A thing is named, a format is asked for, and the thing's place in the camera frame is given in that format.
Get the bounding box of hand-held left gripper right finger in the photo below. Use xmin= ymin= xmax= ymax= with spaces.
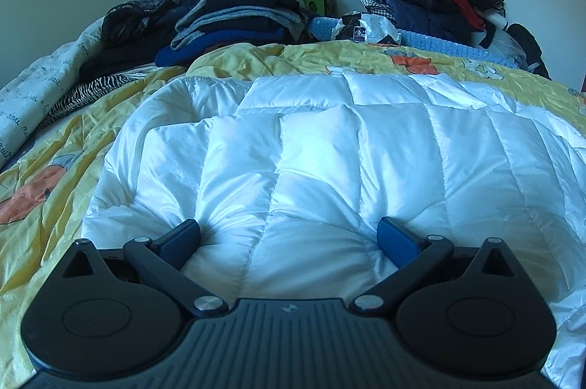
xmin=349 ymin=216 xmax=518 ymax=319

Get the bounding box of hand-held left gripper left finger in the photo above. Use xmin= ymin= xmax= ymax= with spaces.
xmin=62 ymin=219 xmax=230 ymax=317

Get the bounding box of white puffer jacket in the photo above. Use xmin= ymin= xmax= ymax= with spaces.
xmin=82 ymin=71 xmax=586 ymax=387

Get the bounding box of yellow printed blanket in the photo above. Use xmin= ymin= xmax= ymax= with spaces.
xmin=0 ymin=39 xmax=586 ymax=389

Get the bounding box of zebra print cloth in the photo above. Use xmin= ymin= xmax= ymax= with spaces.
xmin=39 ymin=75 xmax=152 ymax=130

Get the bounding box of black folded garment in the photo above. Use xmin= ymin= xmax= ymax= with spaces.
xmin=81 ymin=45 xmax=162 ymax=81

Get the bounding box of blue folded garment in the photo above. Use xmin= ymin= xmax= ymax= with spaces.
xmin=155 ymin=30 xmax=294 ymax=68

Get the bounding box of light blue knitted blanket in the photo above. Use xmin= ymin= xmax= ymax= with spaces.
xmin=309 ymin=16 xmax=527 ymax=68

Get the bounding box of white lettered quilt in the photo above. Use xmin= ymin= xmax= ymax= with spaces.
xmin=0 ymin=16 xmax=109 ymax=170

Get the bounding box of white crumpled plastic bag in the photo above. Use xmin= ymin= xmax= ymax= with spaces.
xmin=330 ymin=11 xmax=404 ymax=48

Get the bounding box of navy blue jacket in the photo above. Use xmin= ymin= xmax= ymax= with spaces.
xmin=387 ymin=0 xmax=482 ymax=48

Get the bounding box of clear plastic bag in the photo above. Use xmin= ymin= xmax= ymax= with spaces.
xmin=485 ymin=27 xmax=527 ymax=65

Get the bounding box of grey folded sweater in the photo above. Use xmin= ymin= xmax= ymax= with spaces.
xmin=171 ymin=0 xmax=305 ymax=49

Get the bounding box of houndstooth patterned cloth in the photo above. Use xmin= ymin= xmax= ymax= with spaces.
xmin=359 ymin=0 xmax=394 ymax=22

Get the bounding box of black backpack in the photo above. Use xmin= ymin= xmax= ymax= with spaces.
xmin=506 ymin=23 xmax=553 ymax=81

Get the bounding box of dark patterned garment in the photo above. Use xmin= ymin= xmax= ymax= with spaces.
xmin=101 ymin=0 xmax=185 ymax=48

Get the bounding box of white garment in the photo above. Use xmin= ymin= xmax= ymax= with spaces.
xmin=481 ymin=5 xmax=510 ymax=34

